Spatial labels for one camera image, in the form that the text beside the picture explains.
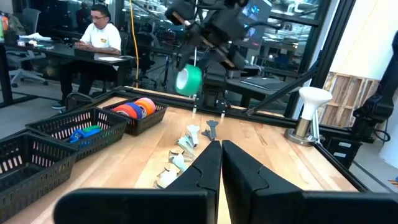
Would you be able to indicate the white mushroom lamp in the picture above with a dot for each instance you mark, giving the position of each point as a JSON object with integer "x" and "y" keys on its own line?
{"x": 312, "y": 99}

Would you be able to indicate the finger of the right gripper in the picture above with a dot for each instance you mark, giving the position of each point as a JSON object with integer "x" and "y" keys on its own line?
{"x": 189, "y": 51}
{"x": 231, "y": 60}

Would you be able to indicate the green tape roll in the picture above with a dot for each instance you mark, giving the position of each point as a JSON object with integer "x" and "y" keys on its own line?
{"x": 192, "y": 81}

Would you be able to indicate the pink tape roll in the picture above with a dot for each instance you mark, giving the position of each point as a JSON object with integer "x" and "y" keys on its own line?
{"x": 150, "y": 100}

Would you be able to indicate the grey office chair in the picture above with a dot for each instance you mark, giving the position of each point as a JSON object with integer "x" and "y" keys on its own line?
{"x": 29, "y": 21}

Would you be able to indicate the white cloth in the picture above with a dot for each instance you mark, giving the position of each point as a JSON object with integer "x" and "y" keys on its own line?
{"x": 35, "y": 37}

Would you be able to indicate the person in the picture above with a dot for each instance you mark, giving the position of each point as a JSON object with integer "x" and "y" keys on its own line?
{"x": 102, "y": 37}

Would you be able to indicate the red tape roll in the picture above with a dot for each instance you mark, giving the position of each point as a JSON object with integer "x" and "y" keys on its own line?
{"x": 124, "y": 110}

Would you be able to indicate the dark grey staple remover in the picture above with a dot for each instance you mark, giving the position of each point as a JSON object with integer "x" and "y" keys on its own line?
{"x": 213, "y": 126}

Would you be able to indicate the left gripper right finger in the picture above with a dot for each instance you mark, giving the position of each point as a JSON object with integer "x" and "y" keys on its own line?
{"x": 264, "y": 202}

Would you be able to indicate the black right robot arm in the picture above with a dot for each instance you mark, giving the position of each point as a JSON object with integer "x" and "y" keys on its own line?
{"x": 214, "y": 90}

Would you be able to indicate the dark bag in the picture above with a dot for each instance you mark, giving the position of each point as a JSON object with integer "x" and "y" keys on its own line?
{"x": 17, "y": 25}

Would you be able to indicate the orange tape roll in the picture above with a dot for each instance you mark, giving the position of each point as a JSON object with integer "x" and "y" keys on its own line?
{"x": 146, "y": 107}

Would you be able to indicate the black plastic mesh basket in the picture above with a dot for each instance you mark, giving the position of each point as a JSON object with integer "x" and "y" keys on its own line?
{"x": 146, "y": 123}
{"x": 46, "y": 174}
{"x": 109, "y": 133}

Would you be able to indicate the green stapler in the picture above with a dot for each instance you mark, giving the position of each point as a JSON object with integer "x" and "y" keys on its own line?
{"x": 91, "y": 127}

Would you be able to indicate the black desk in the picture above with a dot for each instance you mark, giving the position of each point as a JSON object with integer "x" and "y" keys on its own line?
{"x": 62, "y": 53}

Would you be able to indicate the light blue staple remover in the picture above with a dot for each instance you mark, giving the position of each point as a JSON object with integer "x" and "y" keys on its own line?
{"x": 193, "y": 130}
{"x": 179, "y": 161}

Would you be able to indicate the blue stapler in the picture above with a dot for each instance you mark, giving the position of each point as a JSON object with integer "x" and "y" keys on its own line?
{"x": 92, "y": 133}
{"x": 76, "y": 136}

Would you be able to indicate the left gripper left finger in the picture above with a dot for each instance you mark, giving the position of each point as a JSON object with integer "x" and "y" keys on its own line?
{"x": 186, "y": 202}

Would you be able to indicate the black power box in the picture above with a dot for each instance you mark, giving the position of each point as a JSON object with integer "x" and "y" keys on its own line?
{"x": 342, "y": 154}

